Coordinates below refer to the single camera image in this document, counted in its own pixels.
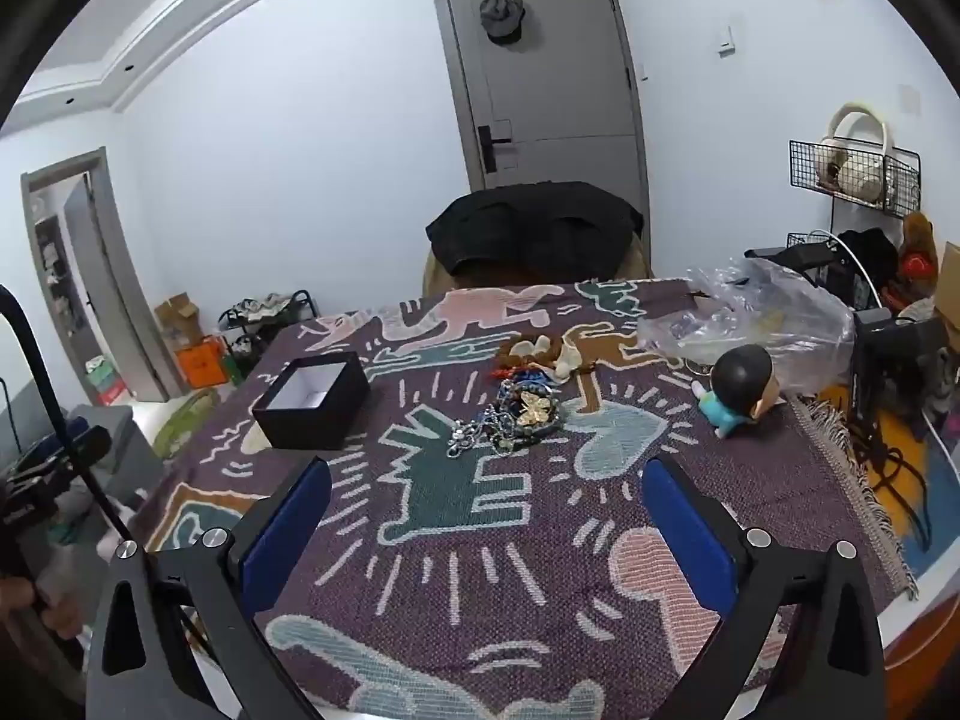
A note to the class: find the black jacket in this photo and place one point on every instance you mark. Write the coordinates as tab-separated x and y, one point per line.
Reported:
536	229

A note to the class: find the black-haired doll figure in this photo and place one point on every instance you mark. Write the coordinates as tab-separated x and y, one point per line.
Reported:
739	386

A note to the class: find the grey door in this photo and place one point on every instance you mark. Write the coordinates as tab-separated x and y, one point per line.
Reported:
547	82

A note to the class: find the grey storage box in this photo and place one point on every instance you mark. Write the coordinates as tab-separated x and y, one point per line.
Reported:
124	457

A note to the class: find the blue bead jewelry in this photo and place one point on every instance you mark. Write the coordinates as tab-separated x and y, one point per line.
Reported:
529	375

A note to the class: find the black jewelry box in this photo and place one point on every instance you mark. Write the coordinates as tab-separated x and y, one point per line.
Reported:
311	401

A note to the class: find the black bag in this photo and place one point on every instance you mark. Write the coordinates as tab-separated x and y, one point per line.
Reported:
870	255

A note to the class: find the white handbag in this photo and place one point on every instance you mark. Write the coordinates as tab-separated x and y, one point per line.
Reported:
855	157

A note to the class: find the grey open doorway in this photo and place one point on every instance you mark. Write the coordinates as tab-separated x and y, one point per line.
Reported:
82	277

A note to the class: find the grey cap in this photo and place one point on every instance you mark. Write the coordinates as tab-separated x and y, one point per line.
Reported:
501	15

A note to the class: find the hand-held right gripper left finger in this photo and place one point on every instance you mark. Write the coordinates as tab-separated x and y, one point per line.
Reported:
285	532

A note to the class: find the black shoe rack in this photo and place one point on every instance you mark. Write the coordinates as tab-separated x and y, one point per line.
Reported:
266	315

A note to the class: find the pile of metal jewelry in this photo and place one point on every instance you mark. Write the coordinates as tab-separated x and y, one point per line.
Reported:
517	416

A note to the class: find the white cloth pouch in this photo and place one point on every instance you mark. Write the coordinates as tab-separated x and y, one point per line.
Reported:
566	360

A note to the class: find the clear plastic bag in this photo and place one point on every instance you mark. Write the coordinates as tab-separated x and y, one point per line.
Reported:
757	330

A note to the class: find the cardboard box with flaps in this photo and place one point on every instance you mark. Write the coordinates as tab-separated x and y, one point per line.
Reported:
178	319

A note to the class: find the white light switch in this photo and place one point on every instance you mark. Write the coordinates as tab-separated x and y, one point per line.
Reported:
725	41

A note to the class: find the person's left hand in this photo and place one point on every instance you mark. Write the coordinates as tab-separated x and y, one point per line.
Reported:
56	619

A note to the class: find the black metal stand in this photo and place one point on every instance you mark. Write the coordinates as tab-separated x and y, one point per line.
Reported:
892	375

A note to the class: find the printed figure blanket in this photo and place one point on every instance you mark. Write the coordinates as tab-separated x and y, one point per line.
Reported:
465	562

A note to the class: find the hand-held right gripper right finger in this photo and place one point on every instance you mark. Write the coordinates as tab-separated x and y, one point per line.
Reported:
690	532

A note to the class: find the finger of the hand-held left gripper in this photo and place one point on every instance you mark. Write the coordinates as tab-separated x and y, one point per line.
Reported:
52	397

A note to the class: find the brown plush toy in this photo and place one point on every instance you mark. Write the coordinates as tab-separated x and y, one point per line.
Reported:
916	251

